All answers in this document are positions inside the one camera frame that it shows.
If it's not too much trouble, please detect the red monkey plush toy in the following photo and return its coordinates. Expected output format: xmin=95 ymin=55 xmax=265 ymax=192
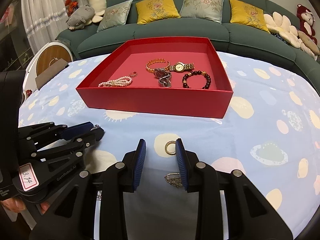
xmin=297 ymin=4 xmax=317 ymax=44

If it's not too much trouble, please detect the cream flower shaped cushion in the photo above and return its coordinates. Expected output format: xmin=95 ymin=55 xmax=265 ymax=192
xmin=264 ymin=11 xmax=319 ymax=60

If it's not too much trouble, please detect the gold wristwatch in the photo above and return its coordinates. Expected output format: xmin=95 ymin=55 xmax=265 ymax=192
xmin=169 ymin=62 xmax=194 ymax=73

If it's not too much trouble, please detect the white pearl bracelet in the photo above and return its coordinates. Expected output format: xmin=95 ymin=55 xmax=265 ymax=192
xmin=98 ymin=76 xmax=133 ymax=88

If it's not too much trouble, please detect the yellow floral cushion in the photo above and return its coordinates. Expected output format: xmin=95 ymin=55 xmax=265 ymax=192
xmin=136 ymin=0 xmax=181 ymax=25
xmin=229 ymin=0 xmax=269 ymax=33

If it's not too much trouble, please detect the dark green curved sofa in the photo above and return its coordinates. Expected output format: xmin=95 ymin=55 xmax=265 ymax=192
xmin=57 ymin=0 xmax=319 ymax=91

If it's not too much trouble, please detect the left yellow floral cushion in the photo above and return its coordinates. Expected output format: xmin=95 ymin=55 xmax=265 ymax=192
xmin=136 ymin=0 xmax=181 ymax=25

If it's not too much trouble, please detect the middle grey floral cushion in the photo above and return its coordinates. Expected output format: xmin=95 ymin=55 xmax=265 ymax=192
xmin=180 ymin=0 xmax=224 ymax=24

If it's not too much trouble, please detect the left grey floral cushion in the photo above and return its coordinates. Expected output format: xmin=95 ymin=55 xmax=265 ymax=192
xmin=97 ymin=0 xmax=133 ymax=32

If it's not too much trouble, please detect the brown mushroom plush cushion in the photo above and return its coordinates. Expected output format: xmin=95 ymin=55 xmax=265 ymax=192
xmin=298 ymin=30 xmax=319 ymax=55

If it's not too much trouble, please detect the dark wooden bead bracelet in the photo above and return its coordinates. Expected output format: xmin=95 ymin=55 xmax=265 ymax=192
xmin=181 ymin=70 xmax=212 ymax=90

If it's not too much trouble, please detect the person's left hand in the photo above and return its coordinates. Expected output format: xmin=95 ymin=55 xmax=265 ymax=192
xmin=1 ymin=197 xmax=50 ymax=214

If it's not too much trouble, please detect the silver link wristwatch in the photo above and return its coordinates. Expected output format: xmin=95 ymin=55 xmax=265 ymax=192
xmin=153 ymin=68 xmax=171 ymax=87

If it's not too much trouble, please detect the grey pig plush toy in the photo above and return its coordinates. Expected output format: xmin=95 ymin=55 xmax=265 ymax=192
xmin=66 ymin=5 xmax=95 ymax=31

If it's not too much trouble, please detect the right yellow floral cushion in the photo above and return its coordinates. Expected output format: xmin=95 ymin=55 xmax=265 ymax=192
xmin=229 ymin=0 xmax=269 ymax=33

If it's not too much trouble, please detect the gold braided chain bracelet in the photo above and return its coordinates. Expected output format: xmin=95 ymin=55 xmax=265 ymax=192
xmin=145 ymin=58 xmax=171 ymax=74

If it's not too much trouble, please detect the white sheer curtain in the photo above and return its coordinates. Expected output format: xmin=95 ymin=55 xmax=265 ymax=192
xmin=21 ymin=0 xmax=68 ymax=54

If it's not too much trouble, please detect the gold hoop earring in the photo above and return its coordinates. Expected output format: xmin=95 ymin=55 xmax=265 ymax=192
xmin=164 ymin=140 xmax=176 ymax=155
xmin=129 ymin=72 xmax=137 ymax=77

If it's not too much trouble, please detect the planet print blue tablecloth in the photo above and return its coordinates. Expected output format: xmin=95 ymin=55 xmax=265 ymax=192
xmin=19 ymin=53 xmax=319 ymax=239

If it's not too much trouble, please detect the grey floral cushion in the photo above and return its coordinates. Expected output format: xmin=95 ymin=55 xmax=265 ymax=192
xmin=180 ymin=0 xmax=224 ymax=24
xmin=97 ymin=0 xmax=133 ymax=32

